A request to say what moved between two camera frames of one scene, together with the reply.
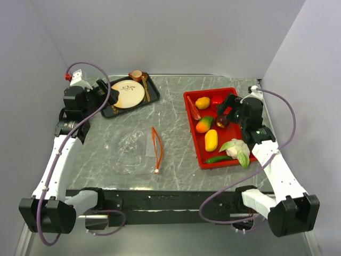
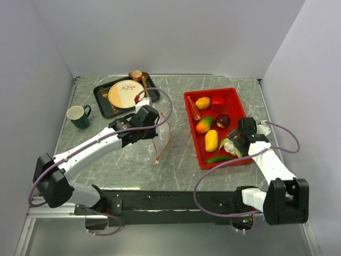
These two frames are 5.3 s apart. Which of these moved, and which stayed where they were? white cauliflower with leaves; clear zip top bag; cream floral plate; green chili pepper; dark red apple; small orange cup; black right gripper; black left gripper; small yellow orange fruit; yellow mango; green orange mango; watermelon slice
Moved: black right gripper; clear zip top bag; white cauliflower with leaves; black left gripper
Stayed: cream floral plate; yellow mango; green orange mango; watermelon slice; small orange cup; dark red apple; green chili pepper; small yellow orange fruit
